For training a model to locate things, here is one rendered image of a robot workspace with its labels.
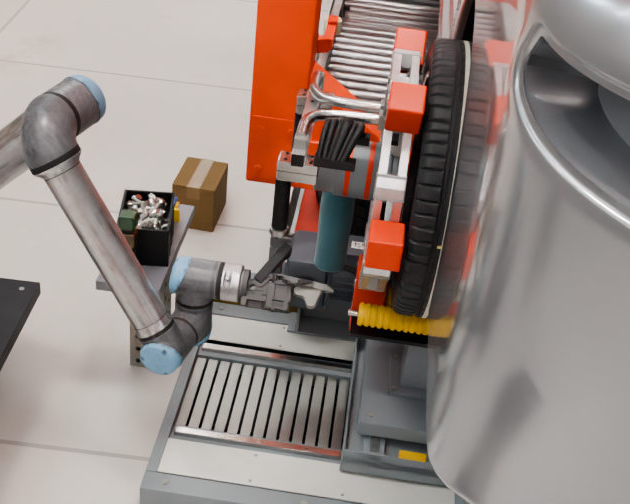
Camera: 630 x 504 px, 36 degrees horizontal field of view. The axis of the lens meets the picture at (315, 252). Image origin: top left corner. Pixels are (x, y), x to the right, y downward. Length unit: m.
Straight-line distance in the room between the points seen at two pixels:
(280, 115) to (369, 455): 0.97
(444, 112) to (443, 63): 0.14
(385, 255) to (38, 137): 0.76
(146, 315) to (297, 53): 0.90
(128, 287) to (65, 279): 1.20
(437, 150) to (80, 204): 0.76
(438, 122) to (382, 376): 0.90
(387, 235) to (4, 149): 0.90
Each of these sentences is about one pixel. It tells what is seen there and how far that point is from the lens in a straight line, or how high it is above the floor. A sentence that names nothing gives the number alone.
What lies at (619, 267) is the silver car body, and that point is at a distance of 1.22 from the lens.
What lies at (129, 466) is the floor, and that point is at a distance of 2.69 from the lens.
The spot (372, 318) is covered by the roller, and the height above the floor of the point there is 0.52.
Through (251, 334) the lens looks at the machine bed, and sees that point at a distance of 2.98.
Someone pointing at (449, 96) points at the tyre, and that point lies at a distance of 2.06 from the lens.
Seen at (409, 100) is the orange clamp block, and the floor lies 1.14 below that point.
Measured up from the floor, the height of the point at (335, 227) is 0.63.
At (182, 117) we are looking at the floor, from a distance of 4.38.
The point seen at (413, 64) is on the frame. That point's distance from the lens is 2.23.
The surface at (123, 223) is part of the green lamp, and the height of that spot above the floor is 0.64.
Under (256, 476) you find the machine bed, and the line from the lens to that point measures 2.56.
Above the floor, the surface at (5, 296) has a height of 0.30.
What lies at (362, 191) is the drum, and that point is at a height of 0.83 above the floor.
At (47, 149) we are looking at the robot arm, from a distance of 2.07.
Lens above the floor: 1.96
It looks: 34 degrees down
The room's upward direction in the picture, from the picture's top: 7 degrees clockwise
